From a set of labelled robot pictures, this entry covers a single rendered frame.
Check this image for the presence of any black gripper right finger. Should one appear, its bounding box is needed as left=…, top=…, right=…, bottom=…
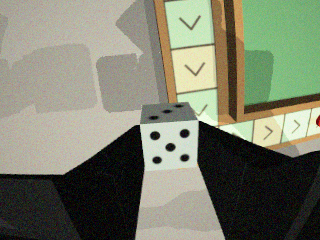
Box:
left=196, top=120, right=320, bottom=240

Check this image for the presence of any white die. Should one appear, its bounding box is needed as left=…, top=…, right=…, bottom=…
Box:
left=140, top=101, right=199, bottom=171

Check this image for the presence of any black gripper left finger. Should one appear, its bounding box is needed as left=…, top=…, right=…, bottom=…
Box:
left=0, top=125, right=144, bottom=240

